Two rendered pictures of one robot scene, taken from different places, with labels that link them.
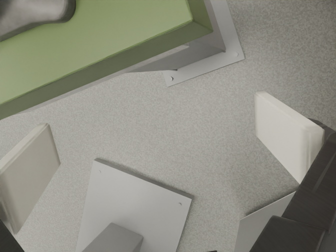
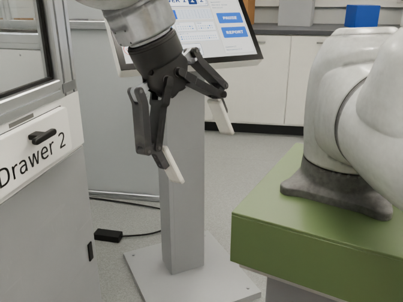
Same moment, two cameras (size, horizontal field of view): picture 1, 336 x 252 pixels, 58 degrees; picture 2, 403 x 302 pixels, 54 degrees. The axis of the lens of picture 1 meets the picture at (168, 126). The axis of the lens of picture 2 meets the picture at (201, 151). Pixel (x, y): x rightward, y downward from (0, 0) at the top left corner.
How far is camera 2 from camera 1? 0.54 m
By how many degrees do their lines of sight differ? 47
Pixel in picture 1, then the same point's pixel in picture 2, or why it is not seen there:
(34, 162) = (220, 118)
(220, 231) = not seen: outside the picture
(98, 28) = (265, 193)
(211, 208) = not seen: outside the picture
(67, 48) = (270, 184)
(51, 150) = (224, 130)
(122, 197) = (213, 286)
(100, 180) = (240, 283)
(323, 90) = not seen: outside the picture
